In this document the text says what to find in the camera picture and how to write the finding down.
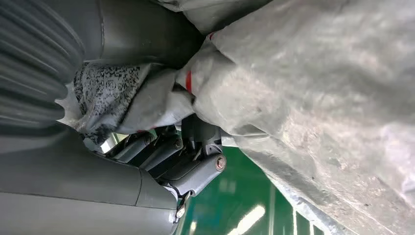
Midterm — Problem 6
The green conveyor belt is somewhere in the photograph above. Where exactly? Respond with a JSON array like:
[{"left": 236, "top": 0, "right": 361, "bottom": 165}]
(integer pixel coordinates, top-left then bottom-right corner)
[{"left": 175, "top": 146, "right": 325, "bottom": 235}]

